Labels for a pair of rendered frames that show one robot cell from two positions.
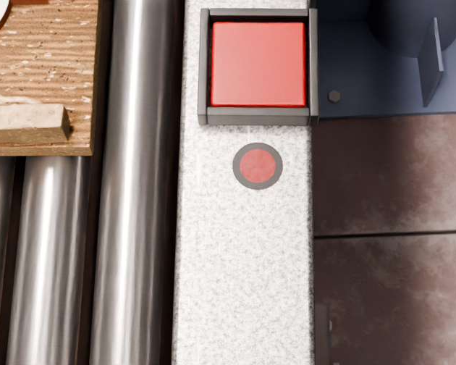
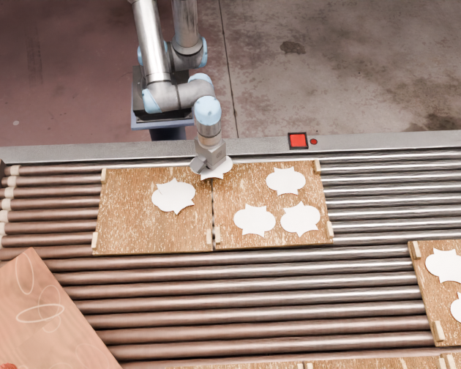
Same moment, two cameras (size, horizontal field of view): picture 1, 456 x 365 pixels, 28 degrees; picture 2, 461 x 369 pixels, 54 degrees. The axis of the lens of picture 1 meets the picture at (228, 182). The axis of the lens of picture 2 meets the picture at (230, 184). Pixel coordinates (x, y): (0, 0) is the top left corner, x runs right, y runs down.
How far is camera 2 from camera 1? 153 cm
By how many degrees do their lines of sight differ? 39
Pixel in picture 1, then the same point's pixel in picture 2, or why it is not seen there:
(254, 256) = (328, 141)
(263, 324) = (338, 140)
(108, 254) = (331, 159)
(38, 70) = (305, 167)
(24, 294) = (340, 168)
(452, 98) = not seen: hidden behind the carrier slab
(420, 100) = not seen: hidden behind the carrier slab
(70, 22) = (295, 164)
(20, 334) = (346, 168)
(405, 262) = not seen: hidden behind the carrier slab
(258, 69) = (298, 140)
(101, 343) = (345, 158)
